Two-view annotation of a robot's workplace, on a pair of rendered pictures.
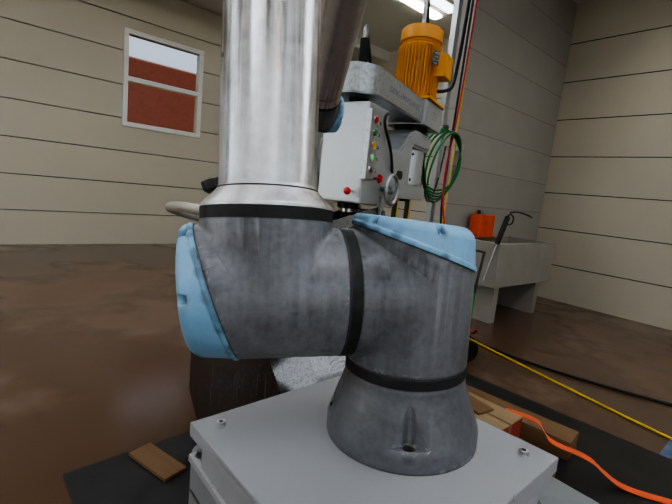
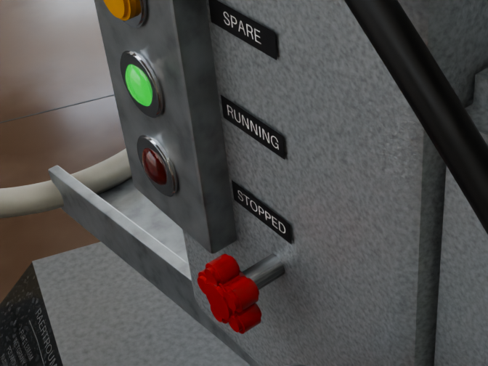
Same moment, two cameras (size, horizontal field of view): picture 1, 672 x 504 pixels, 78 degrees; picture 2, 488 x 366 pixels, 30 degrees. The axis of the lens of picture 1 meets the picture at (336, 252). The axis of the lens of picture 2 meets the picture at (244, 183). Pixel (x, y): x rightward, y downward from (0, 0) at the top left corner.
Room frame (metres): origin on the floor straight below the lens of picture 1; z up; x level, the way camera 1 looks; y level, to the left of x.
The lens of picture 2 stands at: (1.97, -0.43, 1.60)
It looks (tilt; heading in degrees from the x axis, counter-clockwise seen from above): 39 degrees down; 118
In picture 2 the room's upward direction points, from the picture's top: 7 degrees counter-clockwise
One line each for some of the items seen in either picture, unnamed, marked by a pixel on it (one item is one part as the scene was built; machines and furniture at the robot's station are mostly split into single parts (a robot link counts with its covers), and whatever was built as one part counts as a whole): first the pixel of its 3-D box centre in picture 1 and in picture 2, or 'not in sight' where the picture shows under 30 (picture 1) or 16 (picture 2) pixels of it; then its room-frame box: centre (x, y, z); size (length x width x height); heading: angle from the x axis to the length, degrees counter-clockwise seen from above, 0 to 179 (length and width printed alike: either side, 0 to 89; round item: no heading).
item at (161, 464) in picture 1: (157, 461); not in sight; (1.56, 0.65, 0.02); 0.25 x 0.10 x 0.01; 58
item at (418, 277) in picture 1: (403, 286); not in sight; (0.50, -0.09, 1.10); 0.17 x 0.15 x 0.18; 103
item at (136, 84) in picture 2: not in sight; (143, 83); (1.76, -0.11, 1.36); 0.02 x 0.01 x 0.02; 151
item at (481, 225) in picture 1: (484, 225); not in sight; (4.80, -1.68, 1.00); 0.50 x 0.22 x 0.33; 131
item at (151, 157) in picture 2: not in sight; (158, 165); (1.76, -0.11, 1.31); 0.02 x 0.01 x 0.02; 151
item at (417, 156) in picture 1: (405, 167); not in sight; (2.46, -0.35, 1.39); 0.19 x 0.19 x 0.20
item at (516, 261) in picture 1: (498, 275); not in sight; (4.72, -1.91, 0.43); 1.30 x 0.62 x 0.86; 131
